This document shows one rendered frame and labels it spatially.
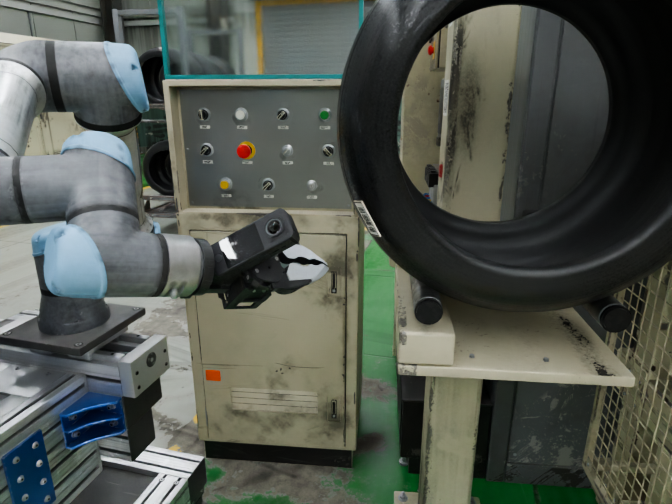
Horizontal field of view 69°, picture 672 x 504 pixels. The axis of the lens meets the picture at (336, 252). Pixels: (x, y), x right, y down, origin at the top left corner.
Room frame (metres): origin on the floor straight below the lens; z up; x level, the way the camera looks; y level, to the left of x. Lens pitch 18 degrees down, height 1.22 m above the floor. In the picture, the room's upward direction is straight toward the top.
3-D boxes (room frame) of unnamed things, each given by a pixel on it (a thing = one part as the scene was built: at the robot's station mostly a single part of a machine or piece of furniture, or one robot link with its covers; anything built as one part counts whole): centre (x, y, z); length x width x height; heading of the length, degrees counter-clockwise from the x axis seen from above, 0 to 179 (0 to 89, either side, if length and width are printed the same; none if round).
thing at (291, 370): (1.58, 0.19, 0.63); 0.56 x 0.41 x 1.27; 84
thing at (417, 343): (0.87, -0.16, 0.84); 0.36 x 0.09 x 0.06; 174
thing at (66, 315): (1.04, 0.62, 0.77); 0.15 x 0.15 x 0.10
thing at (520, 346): (0.86, -0.30, 0.80); 0.37 x 0.36 x 0.02; 84
